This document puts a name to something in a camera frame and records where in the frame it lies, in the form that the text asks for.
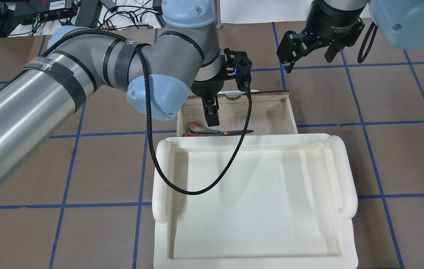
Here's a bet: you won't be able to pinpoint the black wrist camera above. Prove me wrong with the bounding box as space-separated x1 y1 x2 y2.
222 48 253 93

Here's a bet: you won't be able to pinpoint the grey orange scissors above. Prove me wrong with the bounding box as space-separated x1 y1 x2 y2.
182 121 243 137

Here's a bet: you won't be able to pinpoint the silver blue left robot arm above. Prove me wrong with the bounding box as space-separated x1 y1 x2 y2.
0 0 219 186

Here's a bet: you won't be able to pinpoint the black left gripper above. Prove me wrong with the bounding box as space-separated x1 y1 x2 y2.
190 80 224 127

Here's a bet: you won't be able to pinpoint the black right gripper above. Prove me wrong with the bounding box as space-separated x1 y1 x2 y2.
276 0 365 74

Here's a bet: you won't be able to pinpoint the cream plastic drawer box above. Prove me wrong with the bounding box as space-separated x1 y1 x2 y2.
152 133 358 269

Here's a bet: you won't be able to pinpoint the black braided camera cable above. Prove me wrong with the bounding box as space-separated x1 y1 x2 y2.
136 45 253 196

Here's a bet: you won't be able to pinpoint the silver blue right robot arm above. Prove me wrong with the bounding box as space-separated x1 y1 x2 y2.
276 0 424 73

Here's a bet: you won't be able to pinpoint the light wooden pull-out drawer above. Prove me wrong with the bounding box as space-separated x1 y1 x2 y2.
177 90 298 137

